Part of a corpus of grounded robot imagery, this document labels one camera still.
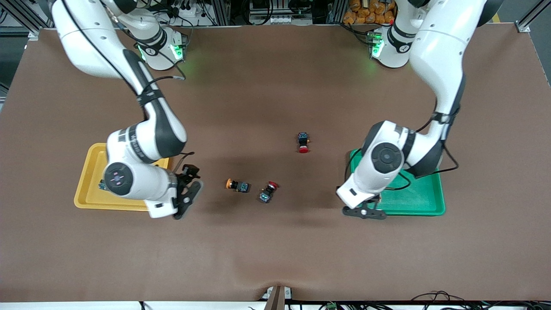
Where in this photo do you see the green plastic tray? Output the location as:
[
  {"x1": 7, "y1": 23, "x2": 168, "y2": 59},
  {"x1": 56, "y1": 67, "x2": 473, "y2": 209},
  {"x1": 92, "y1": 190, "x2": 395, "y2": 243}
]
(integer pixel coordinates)
[{"x1": 349, "y1": 149, "x2": 446, "y2": 216}]

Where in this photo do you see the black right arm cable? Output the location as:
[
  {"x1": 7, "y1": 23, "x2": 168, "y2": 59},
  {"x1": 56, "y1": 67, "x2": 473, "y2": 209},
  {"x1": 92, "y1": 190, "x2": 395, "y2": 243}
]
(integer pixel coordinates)
[{"x1": 60, "y1": 0, "x2": 195, "y2": 155}]

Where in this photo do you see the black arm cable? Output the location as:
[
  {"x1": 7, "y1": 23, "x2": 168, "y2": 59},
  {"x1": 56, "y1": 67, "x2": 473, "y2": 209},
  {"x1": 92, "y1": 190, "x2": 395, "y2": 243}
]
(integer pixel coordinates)
[
  {"x1": 60, "y1": 0, "x2": 195, "y2": 155},
  {"x1": 344, "y1": 111, "x2": 460, "y2": 191}
]

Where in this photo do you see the black cable bundle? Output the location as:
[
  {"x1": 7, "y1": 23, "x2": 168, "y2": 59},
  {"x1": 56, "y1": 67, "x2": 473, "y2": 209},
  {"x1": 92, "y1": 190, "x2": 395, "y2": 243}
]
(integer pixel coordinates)
[{"x1": 411, "y1": 291, "x2": 551, "y2": 310}]

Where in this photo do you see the white power strip with plugs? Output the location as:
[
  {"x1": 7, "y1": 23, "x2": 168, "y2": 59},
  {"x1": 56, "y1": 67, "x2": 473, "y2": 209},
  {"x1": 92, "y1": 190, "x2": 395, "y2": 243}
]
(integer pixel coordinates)
[{"x1": 171, "y1": 3, "x2": 204, "y2": 26}]

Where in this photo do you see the aluminium frame post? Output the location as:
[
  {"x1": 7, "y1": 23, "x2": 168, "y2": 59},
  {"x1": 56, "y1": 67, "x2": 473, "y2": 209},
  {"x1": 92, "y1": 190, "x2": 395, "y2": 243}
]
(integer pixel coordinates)
[
  {"x1": 516, "y1": 0, "x2": 551, "y2": 33},
  {"x1": 0, "y1": 0, "x2": 50, "y2": 40}
]

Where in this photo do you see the brown table mat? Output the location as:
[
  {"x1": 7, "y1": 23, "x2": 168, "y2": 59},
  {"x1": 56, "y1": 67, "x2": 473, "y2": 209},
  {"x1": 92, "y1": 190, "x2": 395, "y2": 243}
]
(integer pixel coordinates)
[{"x1": 0, "y1": 24, "x2": 551, "y2": 303}]

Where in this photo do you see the yellow plastic tray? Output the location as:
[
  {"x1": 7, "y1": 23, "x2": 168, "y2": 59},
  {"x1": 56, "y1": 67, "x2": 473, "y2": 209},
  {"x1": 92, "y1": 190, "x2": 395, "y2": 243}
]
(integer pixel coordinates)
[{"x1": 74, "y1": 143, "x2": 171, "y2": 212}]

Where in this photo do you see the metal table edge clamp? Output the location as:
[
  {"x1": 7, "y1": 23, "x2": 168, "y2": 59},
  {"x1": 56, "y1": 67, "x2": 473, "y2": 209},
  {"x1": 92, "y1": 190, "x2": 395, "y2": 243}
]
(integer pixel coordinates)
[{"x1": 263, "y1": 285, "x2": 293, "y2": 310}]

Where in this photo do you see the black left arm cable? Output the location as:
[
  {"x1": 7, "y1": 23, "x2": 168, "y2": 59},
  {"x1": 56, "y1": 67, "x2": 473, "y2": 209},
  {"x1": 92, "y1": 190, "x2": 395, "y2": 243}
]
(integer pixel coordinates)
[{"x1": 344, "y1": 111, "x2": 460, "y2": 191}]

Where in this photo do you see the pile of orange objects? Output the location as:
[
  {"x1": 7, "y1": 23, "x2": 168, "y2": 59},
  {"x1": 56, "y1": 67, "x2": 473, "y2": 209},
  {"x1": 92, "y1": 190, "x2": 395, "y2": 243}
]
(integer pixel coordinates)
[{"x1": 343, "y1": 0, "x2": 396, "y2": 25}]

